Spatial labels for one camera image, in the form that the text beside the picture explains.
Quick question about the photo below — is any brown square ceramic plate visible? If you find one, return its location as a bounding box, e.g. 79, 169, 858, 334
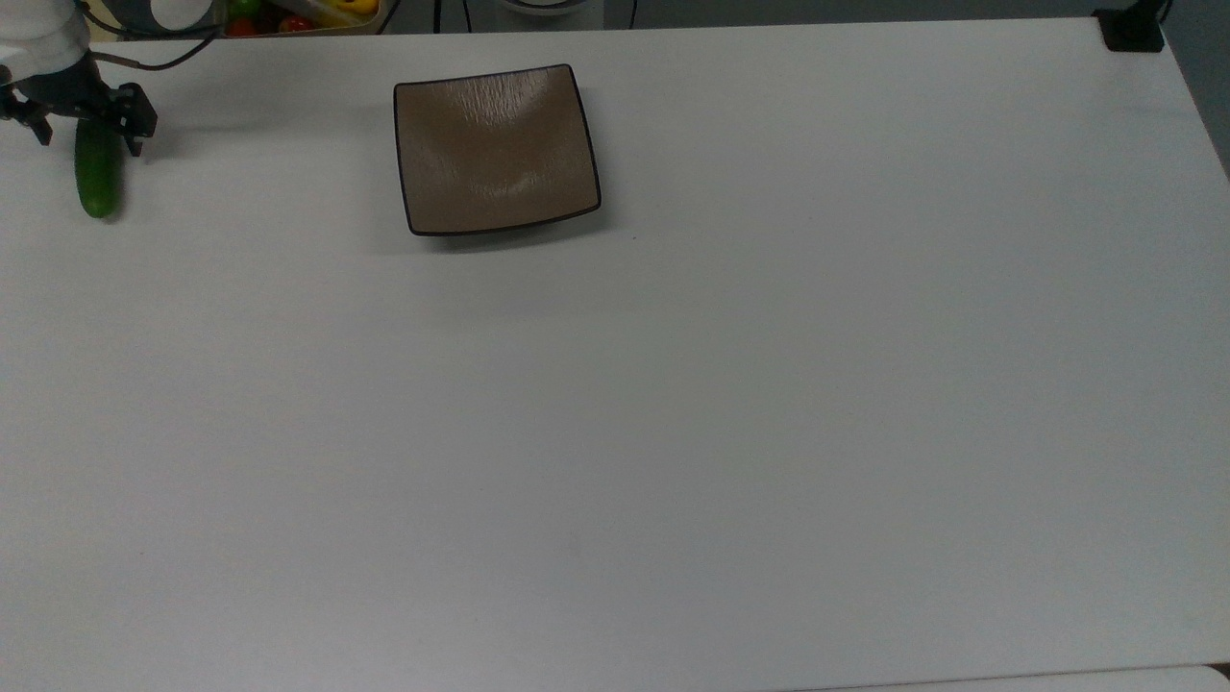
393, 63, 603, 238

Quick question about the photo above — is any beige box of toy food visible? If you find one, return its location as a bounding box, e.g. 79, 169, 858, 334
221, 0, 387, 38

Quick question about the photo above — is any black camera stand clamp base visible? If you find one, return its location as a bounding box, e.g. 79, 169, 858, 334
1094, 0, 1175, 54

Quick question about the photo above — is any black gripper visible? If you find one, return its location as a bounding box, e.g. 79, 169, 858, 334
0, 53, 159, 159

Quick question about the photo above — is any green cucumber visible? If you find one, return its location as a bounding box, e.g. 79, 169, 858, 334
74, 115, 125, 220

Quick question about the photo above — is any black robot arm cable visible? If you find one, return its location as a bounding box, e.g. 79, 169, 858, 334
81, 4, 224, 74

